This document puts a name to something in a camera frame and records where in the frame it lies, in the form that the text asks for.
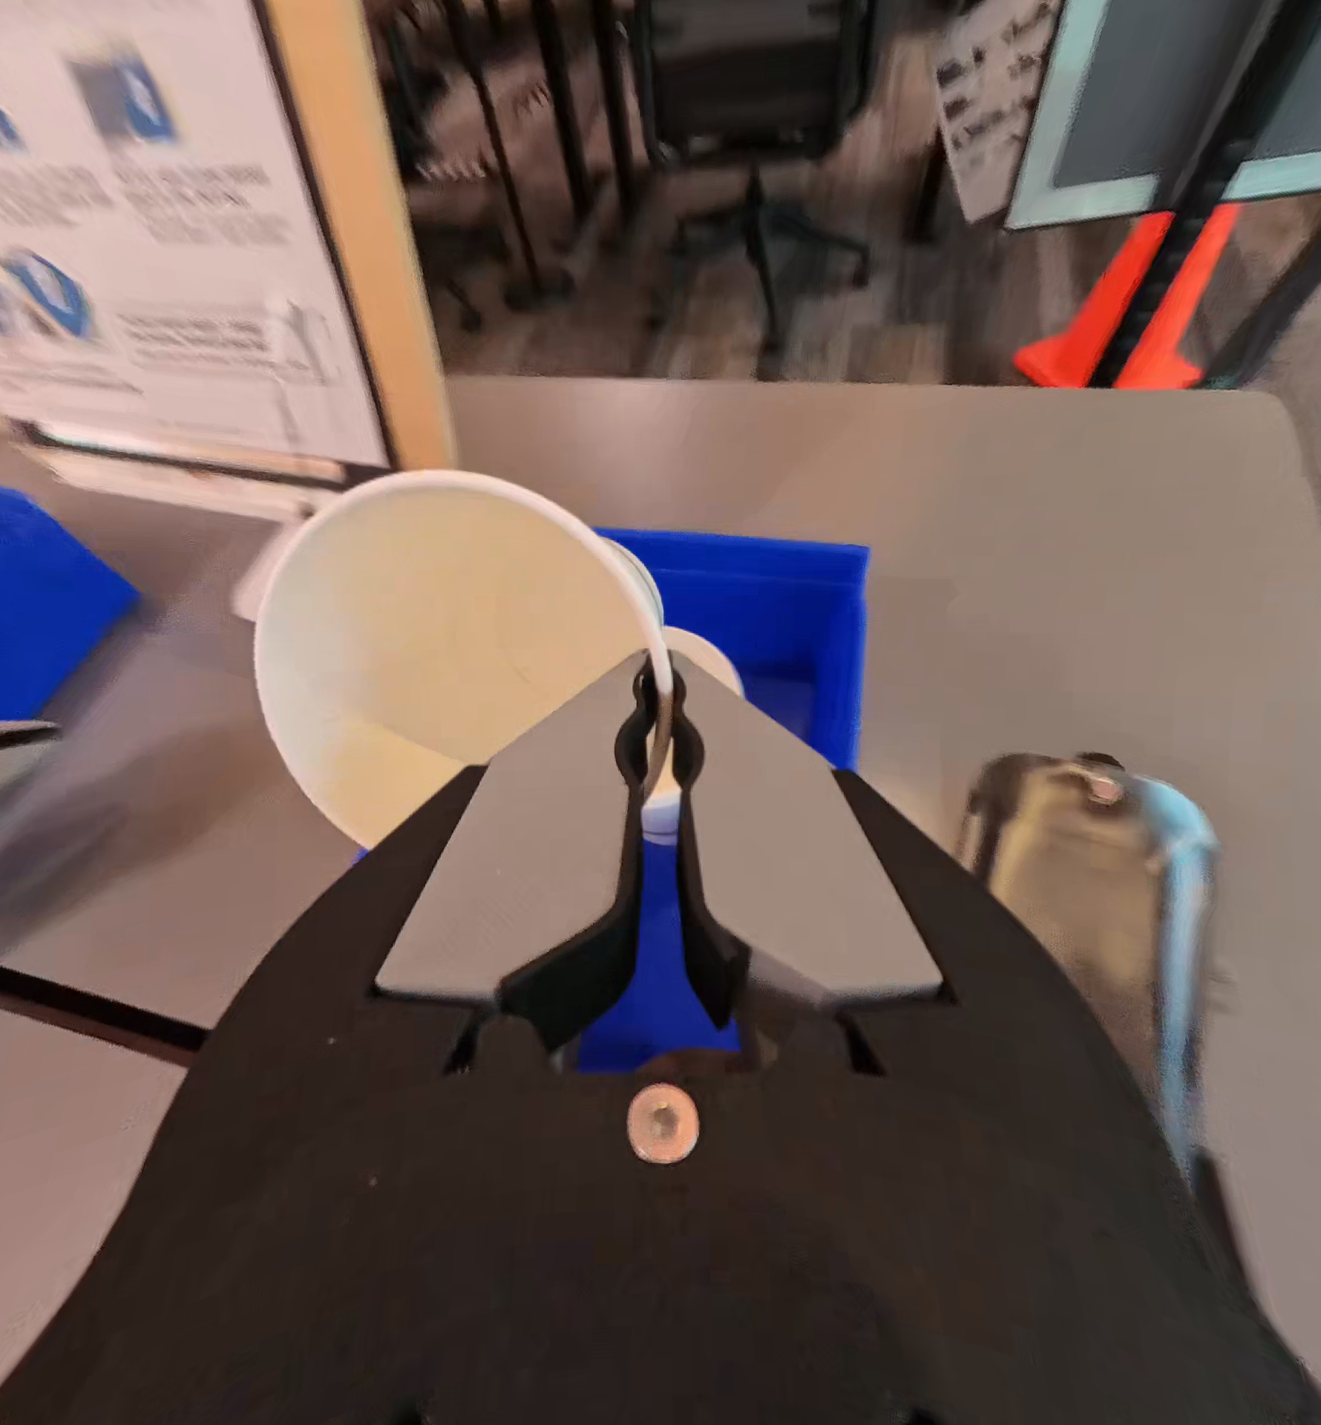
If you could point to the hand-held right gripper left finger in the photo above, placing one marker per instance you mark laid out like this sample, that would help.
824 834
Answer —
505 880

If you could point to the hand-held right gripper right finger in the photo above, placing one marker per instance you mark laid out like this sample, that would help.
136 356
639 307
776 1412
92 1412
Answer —
806 880

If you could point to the blue plastic bin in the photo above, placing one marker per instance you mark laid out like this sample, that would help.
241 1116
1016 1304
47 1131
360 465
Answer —
27 601
783 622

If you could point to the white paper cup green band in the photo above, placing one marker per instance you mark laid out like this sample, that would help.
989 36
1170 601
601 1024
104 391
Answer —
427 656

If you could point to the metal desk clamp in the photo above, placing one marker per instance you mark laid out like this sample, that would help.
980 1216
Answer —
1062 890

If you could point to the printed instruction sheet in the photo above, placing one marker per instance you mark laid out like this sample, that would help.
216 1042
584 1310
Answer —
171 278

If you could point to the wooden document stand white base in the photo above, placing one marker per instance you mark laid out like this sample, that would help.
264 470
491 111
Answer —
350 222

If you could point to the orange traffic cone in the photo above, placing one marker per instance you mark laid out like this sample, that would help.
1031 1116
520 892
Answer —
1095 322

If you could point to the black tripod pole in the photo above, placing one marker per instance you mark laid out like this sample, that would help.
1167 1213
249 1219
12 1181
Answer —
1185 245

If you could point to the white floor sign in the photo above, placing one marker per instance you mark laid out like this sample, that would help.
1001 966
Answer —
995 121

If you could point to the black mesh office chair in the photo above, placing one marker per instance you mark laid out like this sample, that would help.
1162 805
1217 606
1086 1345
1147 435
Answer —
750 67

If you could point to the grey divider panel silver frame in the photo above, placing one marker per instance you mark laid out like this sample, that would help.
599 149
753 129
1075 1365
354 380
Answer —
1106 111

